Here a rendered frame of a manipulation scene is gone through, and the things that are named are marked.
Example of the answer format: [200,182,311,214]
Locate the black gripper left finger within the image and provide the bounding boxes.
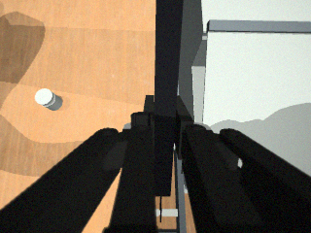
[0,95,158,233]

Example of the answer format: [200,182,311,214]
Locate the black long thin rod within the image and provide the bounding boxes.
[154,0,184,222]

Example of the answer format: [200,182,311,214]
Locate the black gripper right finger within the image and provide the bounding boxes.
[174,95,311,233]

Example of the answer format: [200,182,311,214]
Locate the grey cylinder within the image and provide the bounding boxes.
[35,88,62,111]

